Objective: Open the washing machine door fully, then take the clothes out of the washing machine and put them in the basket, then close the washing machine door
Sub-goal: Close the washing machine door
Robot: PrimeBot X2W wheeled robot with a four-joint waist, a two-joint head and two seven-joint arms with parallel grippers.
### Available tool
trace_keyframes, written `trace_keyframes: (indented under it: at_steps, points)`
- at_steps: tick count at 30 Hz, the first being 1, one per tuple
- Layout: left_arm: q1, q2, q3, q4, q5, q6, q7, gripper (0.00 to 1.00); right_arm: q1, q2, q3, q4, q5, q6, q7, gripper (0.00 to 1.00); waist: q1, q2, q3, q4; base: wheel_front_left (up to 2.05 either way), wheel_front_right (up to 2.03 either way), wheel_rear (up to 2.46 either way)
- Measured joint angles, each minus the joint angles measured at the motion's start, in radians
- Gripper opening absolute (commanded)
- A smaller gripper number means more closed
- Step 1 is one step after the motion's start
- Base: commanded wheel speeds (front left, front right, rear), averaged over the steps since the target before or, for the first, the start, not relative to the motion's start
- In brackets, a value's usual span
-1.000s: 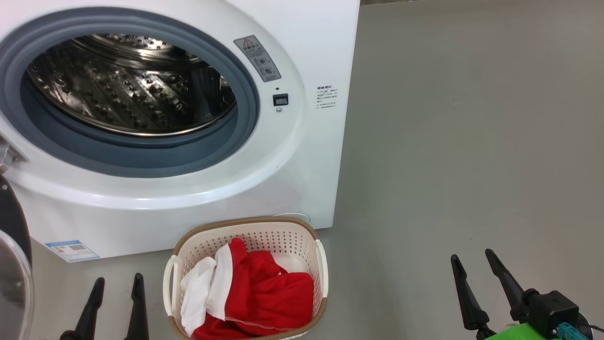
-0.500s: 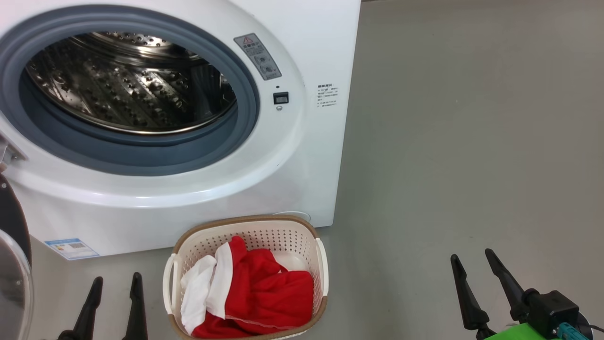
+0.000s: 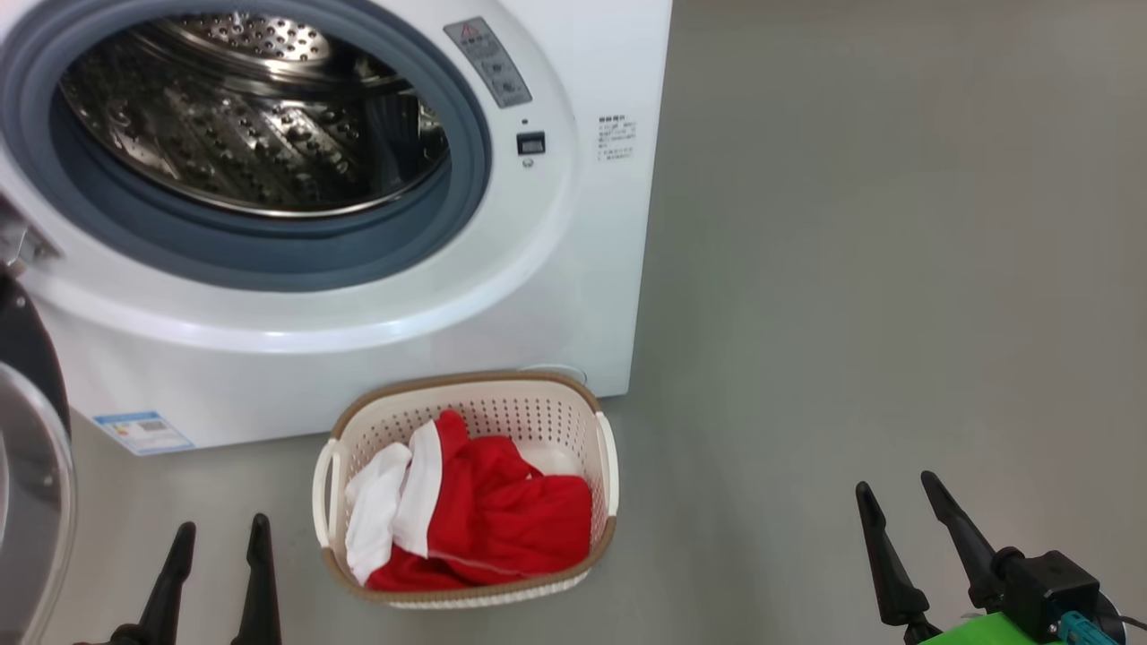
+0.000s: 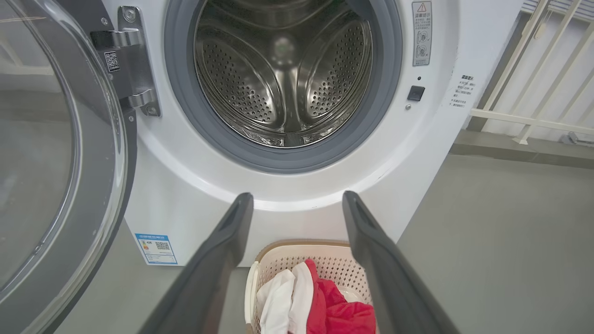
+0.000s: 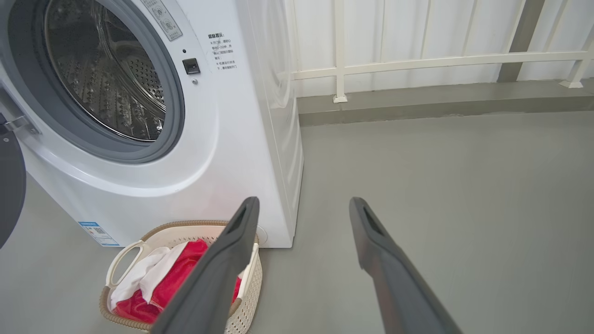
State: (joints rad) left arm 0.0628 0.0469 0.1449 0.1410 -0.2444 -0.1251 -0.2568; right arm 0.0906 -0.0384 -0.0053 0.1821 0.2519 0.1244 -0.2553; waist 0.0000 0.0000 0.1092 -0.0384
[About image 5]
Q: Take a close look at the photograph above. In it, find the grey warning sticker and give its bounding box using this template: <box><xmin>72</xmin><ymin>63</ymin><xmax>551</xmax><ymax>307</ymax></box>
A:
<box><xmin>142</xmin><ymin>0</ymin><xmax>183</xmax><ymax>41</ymax></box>

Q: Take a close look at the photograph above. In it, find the perforated steel washer drum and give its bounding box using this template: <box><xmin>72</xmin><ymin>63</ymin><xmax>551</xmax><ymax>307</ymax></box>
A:
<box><xmin>44</xmin><ymin>0</ymin><xmax>166</xmax><ymax>142</ymax></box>

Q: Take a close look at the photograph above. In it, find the blue energy label sticker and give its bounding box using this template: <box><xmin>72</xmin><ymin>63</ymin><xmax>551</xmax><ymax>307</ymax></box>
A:
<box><xmin>78</xmin><ymin>221</ymin><xmax>120</xmax><ymax>247</ymax></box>

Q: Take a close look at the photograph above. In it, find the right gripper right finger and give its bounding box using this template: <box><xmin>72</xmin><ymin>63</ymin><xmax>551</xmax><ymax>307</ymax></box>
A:
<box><xmin>349</xmin><ymin>197</ymin><xmax>462</xmax><ymax>334</ymax></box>

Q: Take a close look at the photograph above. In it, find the white metal railing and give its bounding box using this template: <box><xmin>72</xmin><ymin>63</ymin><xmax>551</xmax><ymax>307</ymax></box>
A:
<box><xmin>285</xmin><ymin>0</ymin><xmax>594</xmax><ymax>103</ymax></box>

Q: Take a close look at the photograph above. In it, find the black round glass washer door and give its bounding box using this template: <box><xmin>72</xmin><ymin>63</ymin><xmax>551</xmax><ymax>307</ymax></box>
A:
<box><xmin>0</xmin><ymin>114</ymin><xmax>26</xmax><ymax>249</ymax></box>

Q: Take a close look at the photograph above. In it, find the white front-load washing machine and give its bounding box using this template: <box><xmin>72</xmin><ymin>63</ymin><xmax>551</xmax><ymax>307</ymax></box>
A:
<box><xmin>0</xmin><ymin>0</ymin><xmax>304</xmax><ymax>249</ymax></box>

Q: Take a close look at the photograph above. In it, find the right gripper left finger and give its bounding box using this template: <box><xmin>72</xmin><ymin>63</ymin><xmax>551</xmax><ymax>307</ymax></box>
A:
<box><xmin>151</xmin><ymin>197</ymin><xmax>260</xmax><ymax>334</ymax></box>

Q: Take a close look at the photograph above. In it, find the red and white garment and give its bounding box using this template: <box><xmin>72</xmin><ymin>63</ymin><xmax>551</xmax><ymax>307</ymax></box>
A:
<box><xmin>110</xmin><ymin>239</ymin><xmax>242</xmax><ymax>324</ymax></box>

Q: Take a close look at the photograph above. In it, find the grey metal bracket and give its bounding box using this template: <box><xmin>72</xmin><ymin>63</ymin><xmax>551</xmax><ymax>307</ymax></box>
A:
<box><xmin>0</xmin><ymin>115</ymin><xmax>41</xmax><ymax>136</ymax></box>

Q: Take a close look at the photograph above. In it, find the cream laundry basket brown rim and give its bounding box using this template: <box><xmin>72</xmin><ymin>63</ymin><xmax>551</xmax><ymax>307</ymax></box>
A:
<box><xmin>100</xmin><ymin>220</ymin><xmax>263</xmax><ymax>334</ymax></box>

